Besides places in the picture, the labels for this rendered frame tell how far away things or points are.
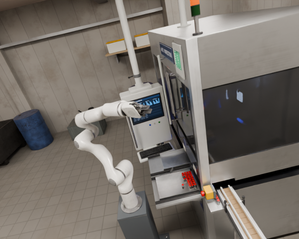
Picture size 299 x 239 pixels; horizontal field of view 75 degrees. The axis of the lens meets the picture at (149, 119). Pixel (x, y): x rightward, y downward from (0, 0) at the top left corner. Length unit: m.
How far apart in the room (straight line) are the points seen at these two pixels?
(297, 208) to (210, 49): 1.72
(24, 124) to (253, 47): 4.88
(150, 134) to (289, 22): 1.73
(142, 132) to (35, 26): 3.82
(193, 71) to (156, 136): 1.45
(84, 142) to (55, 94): 4.17
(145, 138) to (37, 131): 3.46
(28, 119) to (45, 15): 2.36
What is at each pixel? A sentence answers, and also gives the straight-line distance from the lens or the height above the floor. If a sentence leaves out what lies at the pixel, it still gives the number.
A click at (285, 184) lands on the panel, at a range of 2.05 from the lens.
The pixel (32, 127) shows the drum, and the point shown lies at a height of 0.60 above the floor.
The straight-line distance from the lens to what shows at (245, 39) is 1.27.
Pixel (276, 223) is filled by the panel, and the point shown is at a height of 0.30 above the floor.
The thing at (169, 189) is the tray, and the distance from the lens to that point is 1.84.
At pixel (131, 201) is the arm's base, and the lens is 1.76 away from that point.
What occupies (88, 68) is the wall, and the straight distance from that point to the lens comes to 5.18.
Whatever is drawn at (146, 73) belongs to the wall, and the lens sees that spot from 5.10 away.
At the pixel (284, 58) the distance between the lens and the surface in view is 1.44.
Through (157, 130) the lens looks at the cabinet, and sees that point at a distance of 2.45.
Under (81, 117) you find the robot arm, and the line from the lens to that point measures 1.43.
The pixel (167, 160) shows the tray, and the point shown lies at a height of 0.88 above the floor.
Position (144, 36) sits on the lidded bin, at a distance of 4.47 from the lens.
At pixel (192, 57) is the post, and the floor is 2.00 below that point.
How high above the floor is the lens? 2.23
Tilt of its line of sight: 26 degrees down
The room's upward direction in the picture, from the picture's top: 13 degrees counter-clockwise
